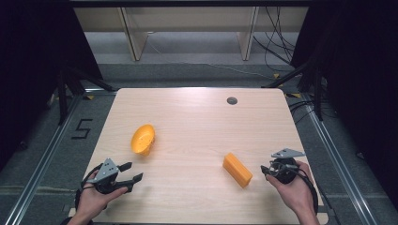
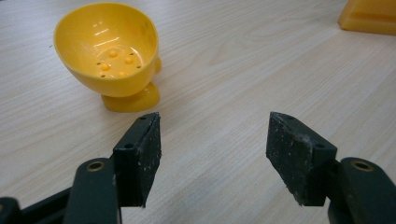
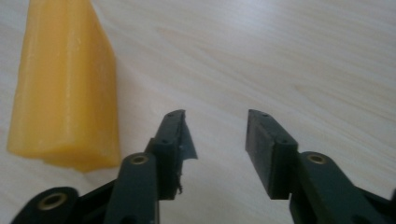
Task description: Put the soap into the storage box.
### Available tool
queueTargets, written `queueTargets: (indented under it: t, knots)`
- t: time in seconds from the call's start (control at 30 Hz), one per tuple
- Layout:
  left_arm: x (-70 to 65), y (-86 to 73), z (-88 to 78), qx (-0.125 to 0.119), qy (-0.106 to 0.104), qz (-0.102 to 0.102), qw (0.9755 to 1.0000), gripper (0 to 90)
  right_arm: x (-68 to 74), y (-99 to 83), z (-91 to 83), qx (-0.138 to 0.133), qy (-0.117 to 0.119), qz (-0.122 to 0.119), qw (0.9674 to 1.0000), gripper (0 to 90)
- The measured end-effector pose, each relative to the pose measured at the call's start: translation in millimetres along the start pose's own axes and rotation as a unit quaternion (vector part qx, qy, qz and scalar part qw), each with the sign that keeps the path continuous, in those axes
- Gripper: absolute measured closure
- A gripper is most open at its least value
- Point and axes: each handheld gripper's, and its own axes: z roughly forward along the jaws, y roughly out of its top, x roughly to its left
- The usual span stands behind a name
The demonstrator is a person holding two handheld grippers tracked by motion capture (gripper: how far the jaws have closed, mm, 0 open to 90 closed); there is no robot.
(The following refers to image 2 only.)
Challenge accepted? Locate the yellow plastic block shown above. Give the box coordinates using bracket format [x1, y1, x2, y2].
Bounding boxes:
[337, 0, 396, 36]

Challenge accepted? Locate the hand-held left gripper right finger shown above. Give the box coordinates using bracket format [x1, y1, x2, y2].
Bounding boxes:
[265, 111, 396, 224]

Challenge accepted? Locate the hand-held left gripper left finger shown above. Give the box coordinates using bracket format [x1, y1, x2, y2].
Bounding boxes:
[63, 112, 163, 224]

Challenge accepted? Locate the yellow plastic strainer bowl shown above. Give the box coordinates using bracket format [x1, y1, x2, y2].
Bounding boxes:
[52, 2, 163, 113]

